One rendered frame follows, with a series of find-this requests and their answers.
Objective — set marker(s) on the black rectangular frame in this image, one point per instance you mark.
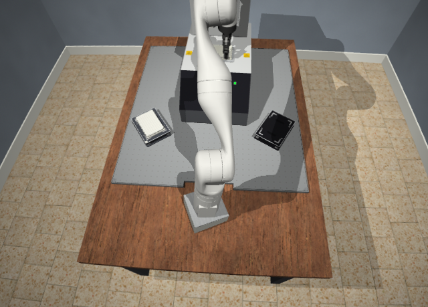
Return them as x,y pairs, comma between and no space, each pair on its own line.
274,130

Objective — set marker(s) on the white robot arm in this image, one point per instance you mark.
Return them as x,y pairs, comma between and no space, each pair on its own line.
213,167

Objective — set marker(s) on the cream rectangular well plate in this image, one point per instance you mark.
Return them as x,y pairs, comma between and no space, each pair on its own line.
219,49

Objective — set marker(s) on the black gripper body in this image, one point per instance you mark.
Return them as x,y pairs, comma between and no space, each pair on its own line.
227,30

